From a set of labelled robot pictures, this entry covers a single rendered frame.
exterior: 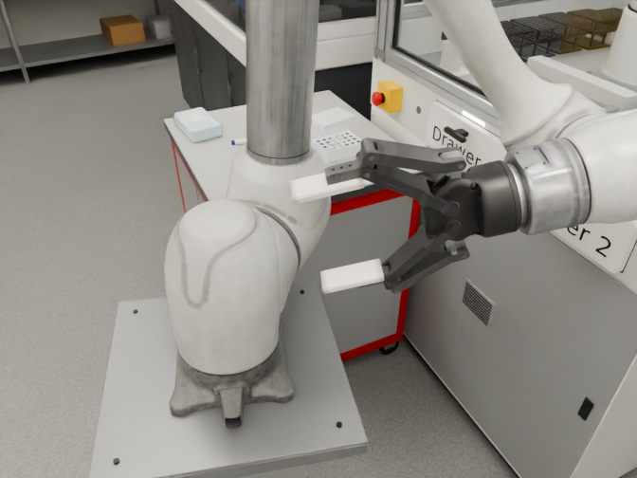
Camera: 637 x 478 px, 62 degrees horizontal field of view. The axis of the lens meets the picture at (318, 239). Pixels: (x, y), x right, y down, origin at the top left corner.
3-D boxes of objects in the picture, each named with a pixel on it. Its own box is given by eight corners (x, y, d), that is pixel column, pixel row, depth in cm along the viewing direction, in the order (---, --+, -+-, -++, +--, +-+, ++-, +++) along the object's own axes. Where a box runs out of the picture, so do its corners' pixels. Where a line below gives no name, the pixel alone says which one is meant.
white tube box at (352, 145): (326, 164, 142) (327, 152, 140) (311, 152, 148) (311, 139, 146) (364, 153, 147) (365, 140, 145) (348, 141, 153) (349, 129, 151)
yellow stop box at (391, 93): (386, 115, 149) (388, 90, 145) (373, 105, 154) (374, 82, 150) (401, 111, 151) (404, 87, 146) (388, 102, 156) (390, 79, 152)
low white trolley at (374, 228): (247, 419, 166) (221, 221, 121) (196, 297, 211) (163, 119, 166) (404, 358, 186) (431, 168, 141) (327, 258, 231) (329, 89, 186)
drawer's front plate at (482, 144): (499, 193, 119) (509, 149, 113) (425, 140, 140) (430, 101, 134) (504, 191, 120) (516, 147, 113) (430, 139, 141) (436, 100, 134)
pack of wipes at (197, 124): (224, 137, 156) (222, 122, 153) (192, 144, 151) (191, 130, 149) (204, 119, 166) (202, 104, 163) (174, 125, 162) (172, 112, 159)
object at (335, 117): (324, 131, 159) (324, 125, 158) (306, 121, 164) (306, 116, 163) (355, 119, 165) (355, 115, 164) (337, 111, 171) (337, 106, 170)
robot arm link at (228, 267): (154, 360, 77) (125, 233, 65) (213, 286, 92) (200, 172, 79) (255, 390, 73) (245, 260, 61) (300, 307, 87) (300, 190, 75)
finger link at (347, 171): (380, 174, 50) (375, 148, 48) (328, 186, 50) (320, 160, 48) (377, 164, 51) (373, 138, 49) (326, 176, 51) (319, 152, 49)
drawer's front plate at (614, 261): (615, 275, 97) (636, 226, 90) (506, 198, 118) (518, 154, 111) (622, 272, 97) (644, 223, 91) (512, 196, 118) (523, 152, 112)
